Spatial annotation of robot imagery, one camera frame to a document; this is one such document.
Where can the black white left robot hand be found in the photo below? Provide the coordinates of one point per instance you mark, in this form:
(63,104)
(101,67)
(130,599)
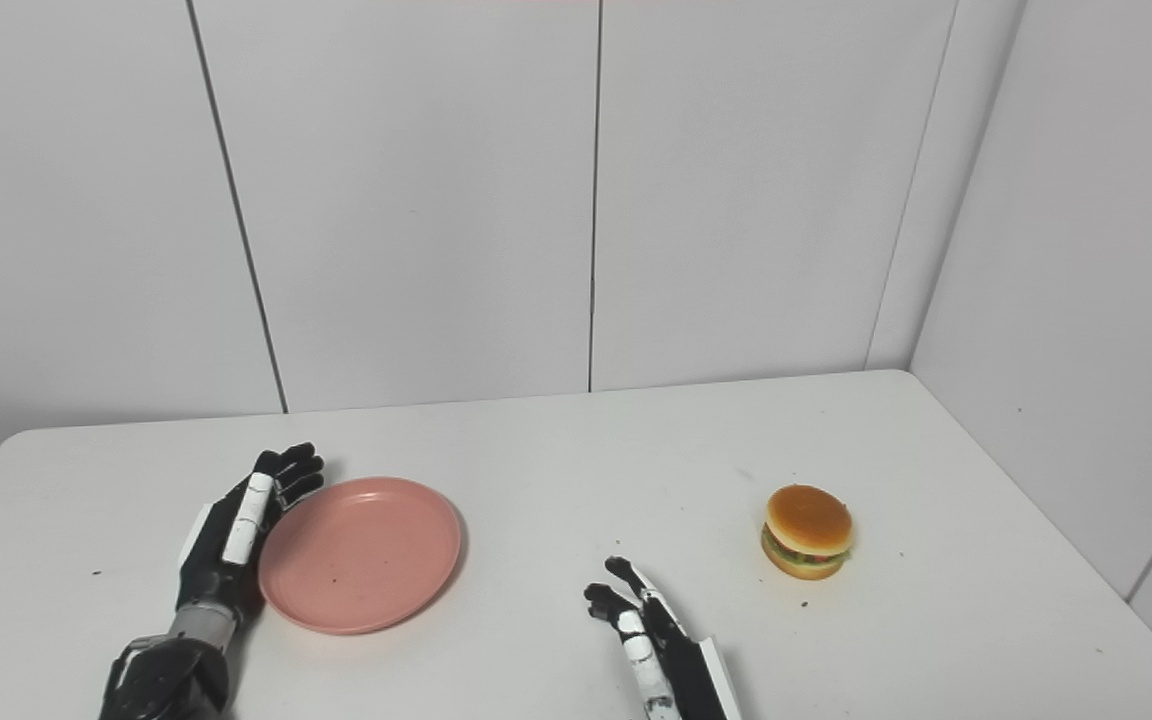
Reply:
(211,560)

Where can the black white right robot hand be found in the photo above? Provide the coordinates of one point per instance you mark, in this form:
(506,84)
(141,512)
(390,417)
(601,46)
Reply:
(681,660)

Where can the pink round plate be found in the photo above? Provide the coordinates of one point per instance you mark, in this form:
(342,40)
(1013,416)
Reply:
(361,555)

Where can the toy hamburger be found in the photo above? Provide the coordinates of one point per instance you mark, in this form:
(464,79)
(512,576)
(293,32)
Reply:
(808,525)

